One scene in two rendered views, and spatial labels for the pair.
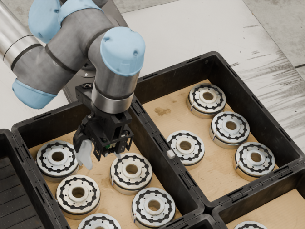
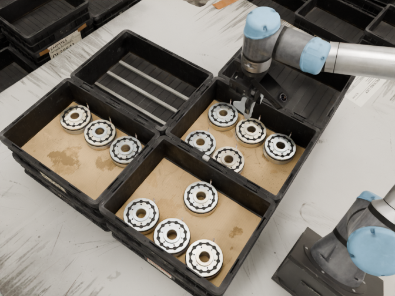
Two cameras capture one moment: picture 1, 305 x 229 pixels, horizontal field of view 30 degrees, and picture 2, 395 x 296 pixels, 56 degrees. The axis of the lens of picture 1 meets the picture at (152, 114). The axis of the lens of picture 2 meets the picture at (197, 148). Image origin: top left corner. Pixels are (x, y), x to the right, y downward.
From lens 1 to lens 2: 1.31 m
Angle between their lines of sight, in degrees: 69
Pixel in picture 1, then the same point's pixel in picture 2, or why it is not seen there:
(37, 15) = not seen: hidden behind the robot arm
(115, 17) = (338, 287)
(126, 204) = (218, 145)
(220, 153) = (171, 215)
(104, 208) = (230, 137)
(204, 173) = (177, 192)
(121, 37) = (267, 16)
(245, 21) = not seen: outside the picture
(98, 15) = (298, 39)
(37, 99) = not seen: hidden behind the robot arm
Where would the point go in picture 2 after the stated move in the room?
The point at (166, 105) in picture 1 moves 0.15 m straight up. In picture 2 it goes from (236, 240) to (243, 221)
